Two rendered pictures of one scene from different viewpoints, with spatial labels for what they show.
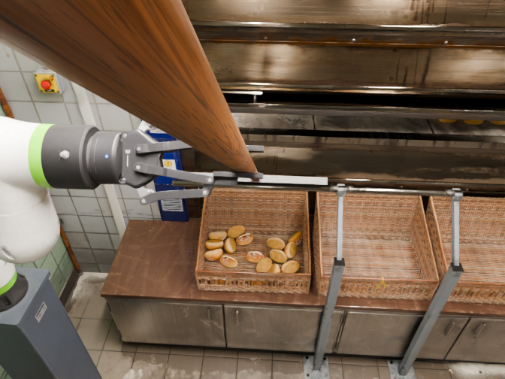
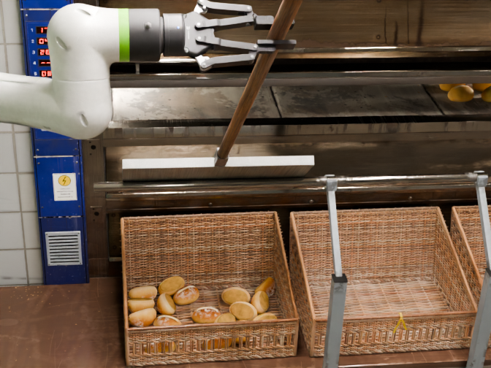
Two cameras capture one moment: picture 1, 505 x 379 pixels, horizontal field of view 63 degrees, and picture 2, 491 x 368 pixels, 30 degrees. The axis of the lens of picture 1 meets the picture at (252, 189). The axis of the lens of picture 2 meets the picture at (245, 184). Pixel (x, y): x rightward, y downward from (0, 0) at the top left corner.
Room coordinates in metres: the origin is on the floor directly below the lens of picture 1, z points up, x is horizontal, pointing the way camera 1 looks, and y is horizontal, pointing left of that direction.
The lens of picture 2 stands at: (-1.06, 0.37, 2.52)
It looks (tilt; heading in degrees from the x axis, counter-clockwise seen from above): 29 degrees down; 349
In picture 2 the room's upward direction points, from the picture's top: 2 degrees clockwise
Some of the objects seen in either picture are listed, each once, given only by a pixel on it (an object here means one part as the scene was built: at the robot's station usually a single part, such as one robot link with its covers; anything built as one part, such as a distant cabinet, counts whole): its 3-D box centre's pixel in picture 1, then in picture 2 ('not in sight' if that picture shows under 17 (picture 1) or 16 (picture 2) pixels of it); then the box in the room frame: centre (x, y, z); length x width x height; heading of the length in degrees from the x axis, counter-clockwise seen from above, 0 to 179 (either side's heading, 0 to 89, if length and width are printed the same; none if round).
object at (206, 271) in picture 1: (254, 238); (205, 284); (1.43, -0.01, 0.72); 0.56 x 0.49 x 0.28; 88
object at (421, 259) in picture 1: (370, 243); (378, 277); (1.39, -0.60, 0.72); 0.56 x 0.49 x 0.28; 87
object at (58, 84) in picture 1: (50, 80); not in sight; (1.71, 0.90, 1.46); 0.10 x 0.07 x 0.10; 87
